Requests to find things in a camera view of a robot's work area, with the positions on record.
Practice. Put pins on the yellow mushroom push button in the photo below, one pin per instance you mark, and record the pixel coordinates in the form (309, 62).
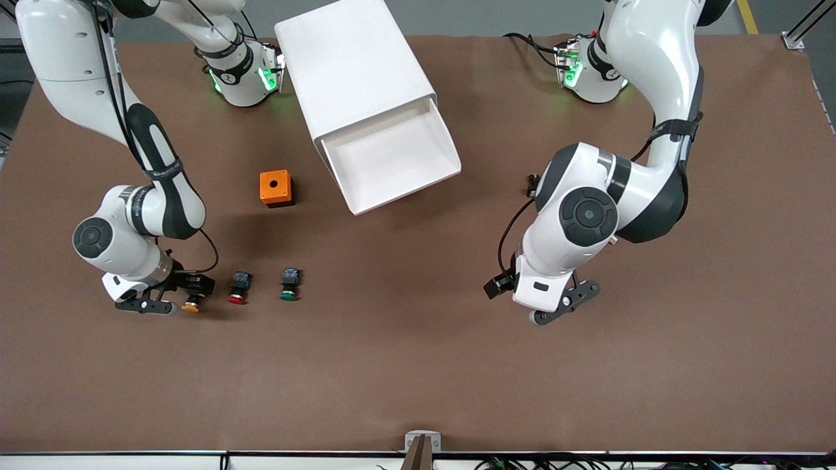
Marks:
(191, 307)

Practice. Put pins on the white plastic drawer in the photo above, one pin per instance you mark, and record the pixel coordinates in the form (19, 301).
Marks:
(392, 163)

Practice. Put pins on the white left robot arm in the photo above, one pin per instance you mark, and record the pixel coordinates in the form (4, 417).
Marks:
(653, 59)

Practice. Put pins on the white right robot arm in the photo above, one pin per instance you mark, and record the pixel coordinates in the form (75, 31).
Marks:
(59, 59)

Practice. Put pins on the red mushroom push button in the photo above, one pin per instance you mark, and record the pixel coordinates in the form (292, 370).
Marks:
(239, 287)

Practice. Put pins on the green mushroom push button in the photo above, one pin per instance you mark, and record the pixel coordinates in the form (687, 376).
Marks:
(290, 282)

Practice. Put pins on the white drawer cabinet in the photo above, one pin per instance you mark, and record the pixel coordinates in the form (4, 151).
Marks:
(353, 59)

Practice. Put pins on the small black rectangular switch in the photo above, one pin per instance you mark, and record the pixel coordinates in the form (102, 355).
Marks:
(531, 186)

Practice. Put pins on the orange button enclosure box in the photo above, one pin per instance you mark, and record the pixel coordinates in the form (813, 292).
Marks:
(274, 192)

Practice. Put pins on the grey table edge bracket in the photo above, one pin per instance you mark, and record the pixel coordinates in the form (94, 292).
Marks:
(410, 444)

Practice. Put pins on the brown post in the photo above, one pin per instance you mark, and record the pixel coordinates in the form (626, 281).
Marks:
(421, 457)

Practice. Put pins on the white table edge rail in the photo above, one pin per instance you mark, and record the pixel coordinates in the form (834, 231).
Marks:
(130, 461)

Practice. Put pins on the aluminium frame profile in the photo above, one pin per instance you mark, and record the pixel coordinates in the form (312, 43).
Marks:
(792, 41)

